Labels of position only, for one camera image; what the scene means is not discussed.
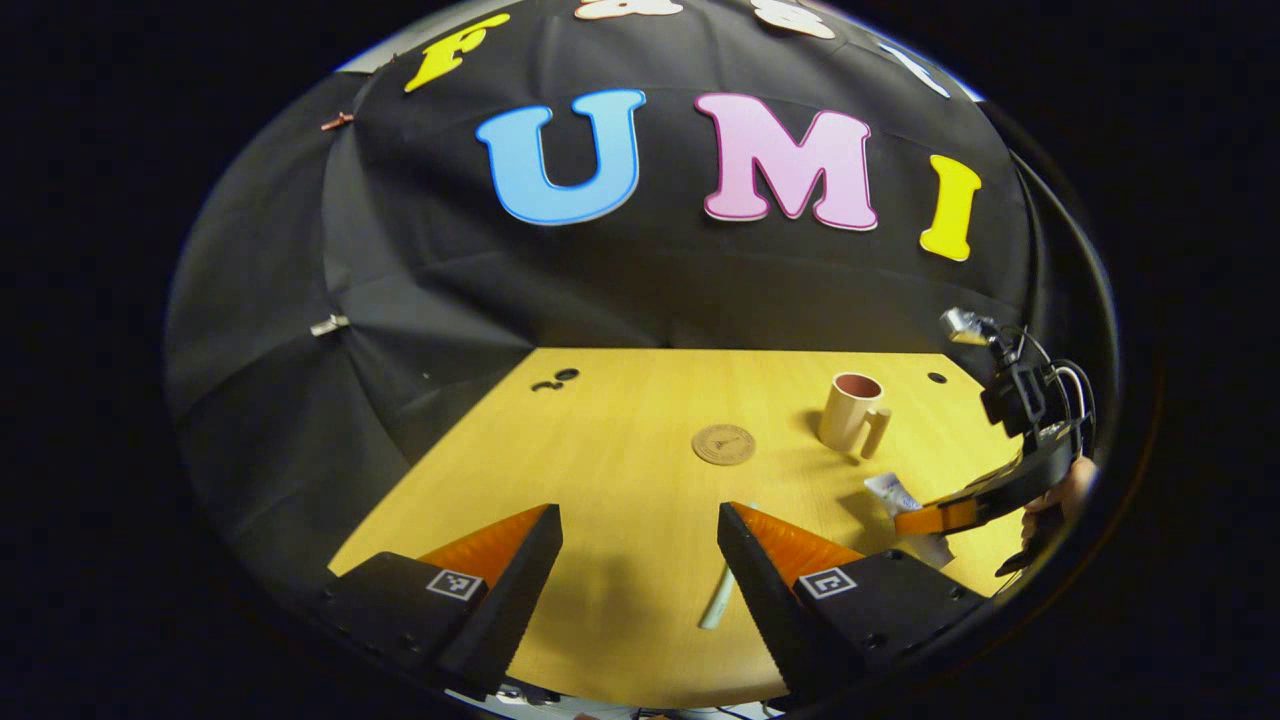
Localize wooden desktop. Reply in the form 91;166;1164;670
328;347;1026;709

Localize black backdrop cloth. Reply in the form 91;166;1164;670
165;0;1101;601

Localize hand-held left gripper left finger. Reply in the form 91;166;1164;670
320;503;565;701

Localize pale green toothbrush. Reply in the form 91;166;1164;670
698;562;739;631

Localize beige cup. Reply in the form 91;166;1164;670
818;372;892;461

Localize white toothpaste tube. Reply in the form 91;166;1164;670
865;472;957;570

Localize round cork coaster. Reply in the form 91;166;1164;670
691;424;757;467

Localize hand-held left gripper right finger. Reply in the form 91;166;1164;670
716;501;993;701

